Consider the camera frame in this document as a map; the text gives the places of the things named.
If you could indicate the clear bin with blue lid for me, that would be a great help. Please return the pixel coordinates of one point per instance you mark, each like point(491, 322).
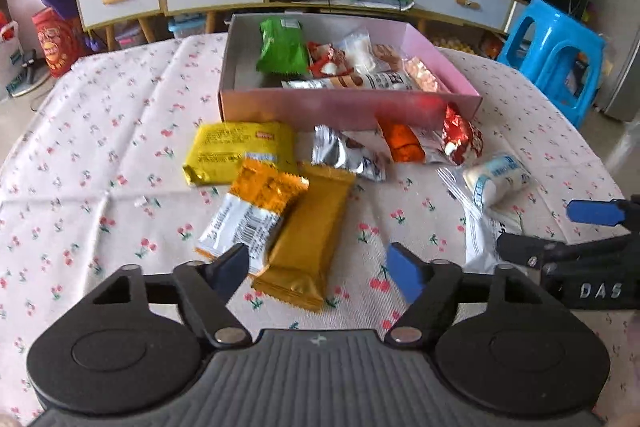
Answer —
point(185, 27)

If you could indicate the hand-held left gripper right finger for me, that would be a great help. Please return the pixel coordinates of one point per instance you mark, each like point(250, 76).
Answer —
point(407, 269)

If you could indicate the pink cardboard box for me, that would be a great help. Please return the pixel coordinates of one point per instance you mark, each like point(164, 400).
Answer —
point(300, 107)

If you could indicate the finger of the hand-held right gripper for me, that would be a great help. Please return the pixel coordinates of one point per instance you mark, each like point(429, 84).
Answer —
point(520, 247)
point(595, 212)

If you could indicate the red foil snack packet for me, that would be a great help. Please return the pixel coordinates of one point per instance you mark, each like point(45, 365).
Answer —
point(325, 62)
point(462, 137)

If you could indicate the blue plastic stool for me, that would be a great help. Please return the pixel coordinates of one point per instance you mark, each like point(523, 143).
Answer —
point(550, 22)

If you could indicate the yellow snack packet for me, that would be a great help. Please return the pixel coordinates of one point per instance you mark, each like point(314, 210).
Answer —
point(230, 147)

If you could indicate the yellow egg tray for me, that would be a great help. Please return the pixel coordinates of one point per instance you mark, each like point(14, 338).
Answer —
point(450, 44)

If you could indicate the grey round stand base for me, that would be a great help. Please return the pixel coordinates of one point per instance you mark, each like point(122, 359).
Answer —
point(30, 87)

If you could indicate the orange and white packet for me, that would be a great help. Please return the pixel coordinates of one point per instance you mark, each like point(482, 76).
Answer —
point(260, 192)

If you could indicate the mustard gold packet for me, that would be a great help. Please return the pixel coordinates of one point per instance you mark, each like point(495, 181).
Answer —
point(305, 237)

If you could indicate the green snack packet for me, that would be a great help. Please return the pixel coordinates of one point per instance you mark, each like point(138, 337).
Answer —
point(282, 47)

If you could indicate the red gift bag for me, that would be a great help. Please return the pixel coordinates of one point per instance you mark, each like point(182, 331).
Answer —
point(6, 33)

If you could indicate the cherry print tablecloth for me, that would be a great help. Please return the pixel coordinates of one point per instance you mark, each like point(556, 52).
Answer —
point(100, 132)

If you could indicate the white packet with black print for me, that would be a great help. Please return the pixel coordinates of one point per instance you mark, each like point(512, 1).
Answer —
point(480, 242)

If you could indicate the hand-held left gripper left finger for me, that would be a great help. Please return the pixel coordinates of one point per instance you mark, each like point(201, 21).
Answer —
point(232, 267)

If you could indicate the white paper bag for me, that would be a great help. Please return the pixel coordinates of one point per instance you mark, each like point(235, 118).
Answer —
point(10, 67)

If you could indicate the clear packet with orange snack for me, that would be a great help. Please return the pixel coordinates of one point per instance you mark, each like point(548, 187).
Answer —
point(402, 142)

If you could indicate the silver cookie picture packet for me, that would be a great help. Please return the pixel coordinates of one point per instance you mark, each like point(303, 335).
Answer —
point(350, 82)

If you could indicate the red printed bag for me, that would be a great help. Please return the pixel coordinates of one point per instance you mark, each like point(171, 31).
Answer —
point(55, 47)

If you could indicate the clear bag of pink puffs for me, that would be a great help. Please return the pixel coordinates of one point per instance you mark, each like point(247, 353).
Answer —
point(425, 74)

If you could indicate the clear white marshmallow packet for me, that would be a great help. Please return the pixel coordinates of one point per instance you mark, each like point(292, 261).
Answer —
point(495, 177)
point(360, 49)

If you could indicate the small silver foil packet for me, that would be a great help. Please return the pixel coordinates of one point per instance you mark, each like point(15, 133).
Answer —
point(340, 152)

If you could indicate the small clear storage bin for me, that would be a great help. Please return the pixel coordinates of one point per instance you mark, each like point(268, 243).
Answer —
point(130, 37)

